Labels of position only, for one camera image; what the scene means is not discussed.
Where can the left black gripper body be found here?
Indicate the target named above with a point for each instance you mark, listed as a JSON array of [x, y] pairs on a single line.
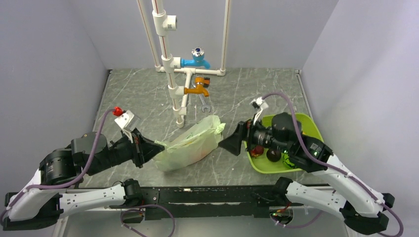
[[124, 150]]

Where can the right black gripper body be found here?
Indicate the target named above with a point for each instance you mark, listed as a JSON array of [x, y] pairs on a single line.
[[257, 135]]

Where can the light green plastic bag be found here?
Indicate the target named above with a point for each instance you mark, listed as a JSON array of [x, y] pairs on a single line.
[[191, 146]]

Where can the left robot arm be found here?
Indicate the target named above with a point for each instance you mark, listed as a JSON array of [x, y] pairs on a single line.
[[45, 200]]

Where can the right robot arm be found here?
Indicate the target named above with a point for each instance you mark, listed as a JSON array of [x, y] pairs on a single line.
[[358, 206]]

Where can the dark red fake fruit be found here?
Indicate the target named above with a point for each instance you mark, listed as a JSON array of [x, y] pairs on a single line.
[[256, 151]]

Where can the dark purple round fruit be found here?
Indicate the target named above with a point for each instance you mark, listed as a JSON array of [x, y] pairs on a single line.
[[273, 156]]

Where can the green plastic basin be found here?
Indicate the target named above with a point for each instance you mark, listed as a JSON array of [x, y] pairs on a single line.
[[262, 164]]

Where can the silver wrench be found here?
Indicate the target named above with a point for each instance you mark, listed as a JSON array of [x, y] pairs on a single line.
[[205, 107]]

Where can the orange faucet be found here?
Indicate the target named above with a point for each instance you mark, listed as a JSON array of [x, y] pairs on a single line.
[[201, 87]]

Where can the blue faucet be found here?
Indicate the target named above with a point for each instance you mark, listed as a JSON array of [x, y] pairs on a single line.
[[198, 59]]

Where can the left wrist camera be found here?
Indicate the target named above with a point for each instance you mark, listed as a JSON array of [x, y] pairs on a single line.
[[127, 121]]

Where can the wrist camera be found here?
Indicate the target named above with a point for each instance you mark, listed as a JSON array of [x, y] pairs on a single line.
[[127, 121], [260, 106]]

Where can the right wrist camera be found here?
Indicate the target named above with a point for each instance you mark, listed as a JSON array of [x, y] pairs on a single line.
[[260, 106]]

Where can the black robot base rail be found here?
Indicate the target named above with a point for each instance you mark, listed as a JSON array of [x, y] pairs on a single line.
[[257, 201]]

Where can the white PVC pipe frame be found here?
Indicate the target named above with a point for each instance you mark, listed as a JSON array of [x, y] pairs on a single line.
[[178, 77]]

